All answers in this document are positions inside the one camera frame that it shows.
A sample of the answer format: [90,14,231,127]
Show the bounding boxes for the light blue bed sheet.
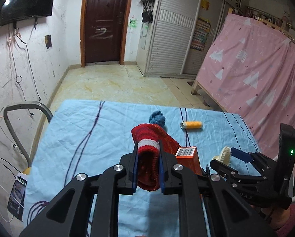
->
[23,100,259,224]

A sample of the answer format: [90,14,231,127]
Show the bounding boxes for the colourful wall chart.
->
[190,18,211,51]

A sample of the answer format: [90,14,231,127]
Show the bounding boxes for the wall-mounted black television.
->
[0,0,54,26]

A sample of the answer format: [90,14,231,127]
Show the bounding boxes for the wooden bunk bed frame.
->
[191,13,295,111]

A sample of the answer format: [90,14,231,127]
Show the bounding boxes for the red white knitted sock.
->
[131,124,180,191]

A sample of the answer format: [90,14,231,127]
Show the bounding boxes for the pink tree-print curtain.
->
[196,14,295,157]

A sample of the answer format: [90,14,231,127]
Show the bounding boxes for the white louvered wardrobe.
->
[137,0,227,77]

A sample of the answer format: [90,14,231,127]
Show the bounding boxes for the orange thread spool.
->
[180,121,203,130]

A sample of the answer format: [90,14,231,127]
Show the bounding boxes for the blue yarn ball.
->
[149,111,166,129]

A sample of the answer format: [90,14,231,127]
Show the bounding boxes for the cream hair brush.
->
[212,146,232,166]

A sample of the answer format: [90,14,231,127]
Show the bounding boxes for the operator right hand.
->
[261,207,291,229]

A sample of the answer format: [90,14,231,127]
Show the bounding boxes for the dark brown wooden door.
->
[80,0,131,67]

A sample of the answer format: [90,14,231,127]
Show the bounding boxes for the black bags on hook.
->
[140,0,155,23]

